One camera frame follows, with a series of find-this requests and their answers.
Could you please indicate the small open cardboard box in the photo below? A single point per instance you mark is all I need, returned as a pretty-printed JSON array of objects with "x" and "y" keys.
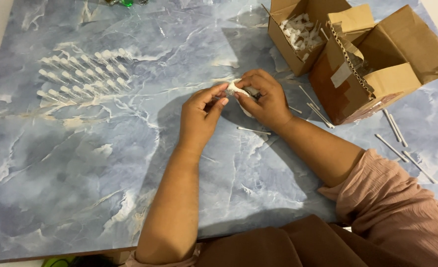
[{"x": 284, "y": 48}]

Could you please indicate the white cotton wad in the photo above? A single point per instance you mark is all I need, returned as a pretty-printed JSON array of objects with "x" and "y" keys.
[{"x": 235, "y": 88}]

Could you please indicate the green object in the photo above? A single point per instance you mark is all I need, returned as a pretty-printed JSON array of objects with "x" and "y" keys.
[{"x": 57, "y": 261}]

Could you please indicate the rows of clear capped vials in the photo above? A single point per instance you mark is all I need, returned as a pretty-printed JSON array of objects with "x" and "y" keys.
[{"x": 85, "y": 76}]

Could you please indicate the green bottle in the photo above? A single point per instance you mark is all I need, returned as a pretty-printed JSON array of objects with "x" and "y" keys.
[{"x": 126, "y": 2}]

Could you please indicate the white plastic stick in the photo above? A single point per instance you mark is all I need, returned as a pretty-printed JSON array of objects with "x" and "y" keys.
[
  {"x": 391, "y": 148},
  {"x": 295, "y": 109},
  {"x": 317, "y": 114},
  {"x": 391, "y": 125},
  {"x": 398, "y": 130},
  {"x": 419, "y": 167},
  {"x": 254, "y": 130},
  {"x": 309, "y": 98},
  {"x": 324, "y": 120}
]

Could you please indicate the heap of white plastic caps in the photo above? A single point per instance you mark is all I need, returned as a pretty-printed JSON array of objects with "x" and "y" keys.
[{"x": 300, "y": 35}]

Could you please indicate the person's left hand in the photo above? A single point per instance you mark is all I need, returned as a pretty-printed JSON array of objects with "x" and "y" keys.
[{"x": 196, "y": 122}]

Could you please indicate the large torn cardboard box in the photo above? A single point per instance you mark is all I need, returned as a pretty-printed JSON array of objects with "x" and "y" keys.
[{"x": 356, "y": 92}]

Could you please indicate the pink blouse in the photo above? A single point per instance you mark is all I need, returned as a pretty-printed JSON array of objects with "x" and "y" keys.
[{"x": 400, "y": 211}]

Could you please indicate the person's right hand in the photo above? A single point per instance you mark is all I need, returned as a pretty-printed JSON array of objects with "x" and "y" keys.
[{"x": 271, "y": 102}]

